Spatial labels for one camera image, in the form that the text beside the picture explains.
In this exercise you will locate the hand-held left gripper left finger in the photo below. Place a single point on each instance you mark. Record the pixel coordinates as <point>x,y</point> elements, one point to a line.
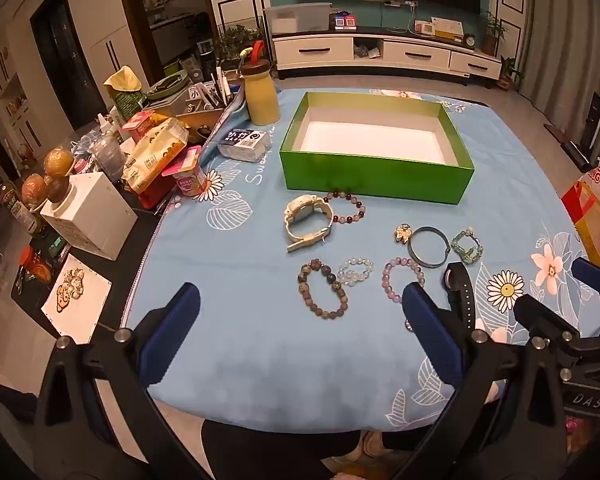
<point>172,330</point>

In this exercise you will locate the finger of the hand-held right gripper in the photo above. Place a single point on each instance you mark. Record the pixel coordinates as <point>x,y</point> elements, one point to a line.
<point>597,275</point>
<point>542,312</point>

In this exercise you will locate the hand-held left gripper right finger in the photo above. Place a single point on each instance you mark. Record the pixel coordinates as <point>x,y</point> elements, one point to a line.
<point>430,332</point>

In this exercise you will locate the black wrist watch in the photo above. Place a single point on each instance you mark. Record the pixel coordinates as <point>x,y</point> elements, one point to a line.
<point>465,295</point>

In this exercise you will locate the green cardboard box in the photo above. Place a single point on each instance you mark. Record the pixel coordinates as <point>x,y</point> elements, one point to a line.
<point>370,175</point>

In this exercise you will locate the yellow and red bag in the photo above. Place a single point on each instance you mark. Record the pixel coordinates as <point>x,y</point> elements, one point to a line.
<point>587,222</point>

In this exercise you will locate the dark metal bangle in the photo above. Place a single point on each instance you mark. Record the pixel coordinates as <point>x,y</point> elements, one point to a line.
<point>447,249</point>

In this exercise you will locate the blue floral tablecloth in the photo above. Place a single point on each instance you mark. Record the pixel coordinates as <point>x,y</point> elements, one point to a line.
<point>260,335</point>

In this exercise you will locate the paper with cartoon figure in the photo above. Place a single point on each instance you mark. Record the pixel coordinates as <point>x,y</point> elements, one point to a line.
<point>77,292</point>

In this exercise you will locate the gold flower brooch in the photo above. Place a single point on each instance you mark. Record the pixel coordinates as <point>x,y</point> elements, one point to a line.
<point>403,233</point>

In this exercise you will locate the white square box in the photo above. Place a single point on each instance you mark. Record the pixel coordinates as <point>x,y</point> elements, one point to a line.
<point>95,215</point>

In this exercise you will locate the orange lid jar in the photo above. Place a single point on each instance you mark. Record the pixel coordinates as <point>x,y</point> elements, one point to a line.
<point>35,262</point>

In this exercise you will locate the upright vacuum cleaner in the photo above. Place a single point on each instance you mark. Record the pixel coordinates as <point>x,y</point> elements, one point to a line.
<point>592,110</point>

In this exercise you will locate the white wrist watch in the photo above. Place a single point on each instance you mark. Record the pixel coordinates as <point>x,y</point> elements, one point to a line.
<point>300,210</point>

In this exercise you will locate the yellow snack packet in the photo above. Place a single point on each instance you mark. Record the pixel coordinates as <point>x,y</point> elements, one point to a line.
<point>152,155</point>

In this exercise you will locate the clear plastic cup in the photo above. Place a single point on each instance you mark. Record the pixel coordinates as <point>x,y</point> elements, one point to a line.
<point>107,155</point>

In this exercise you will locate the green glass bottle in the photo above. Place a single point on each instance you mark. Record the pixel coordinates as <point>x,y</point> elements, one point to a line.
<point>17,205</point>

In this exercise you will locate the clear tissue pack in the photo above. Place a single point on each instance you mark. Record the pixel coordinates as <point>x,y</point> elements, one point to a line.
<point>242,142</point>

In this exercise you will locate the potted plant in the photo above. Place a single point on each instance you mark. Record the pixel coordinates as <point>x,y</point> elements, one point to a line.
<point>509,72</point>
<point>492,30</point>
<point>235,42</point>

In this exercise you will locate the cardboard box with pens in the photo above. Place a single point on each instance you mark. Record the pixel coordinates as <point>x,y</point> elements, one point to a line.
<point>205,102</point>

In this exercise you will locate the yellow green bag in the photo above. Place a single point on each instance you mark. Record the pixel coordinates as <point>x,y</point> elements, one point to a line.
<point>125,95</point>

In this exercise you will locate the yellow water bottle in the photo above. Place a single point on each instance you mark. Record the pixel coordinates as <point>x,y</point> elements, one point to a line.
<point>261,97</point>

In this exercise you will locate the small alarm clock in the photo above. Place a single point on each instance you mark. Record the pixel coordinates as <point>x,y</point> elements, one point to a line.
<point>469,41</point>

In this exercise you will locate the yellow flat boxes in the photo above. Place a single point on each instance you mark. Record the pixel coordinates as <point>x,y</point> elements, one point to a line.
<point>447,27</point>

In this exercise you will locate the white television cabinet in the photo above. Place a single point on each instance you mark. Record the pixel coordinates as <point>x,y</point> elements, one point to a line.
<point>330,50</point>

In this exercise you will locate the white small device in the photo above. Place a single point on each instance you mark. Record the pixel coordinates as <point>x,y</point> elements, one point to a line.
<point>424,27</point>

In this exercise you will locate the clear storage box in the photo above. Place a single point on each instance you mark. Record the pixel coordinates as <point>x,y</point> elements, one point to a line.
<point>297,19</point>

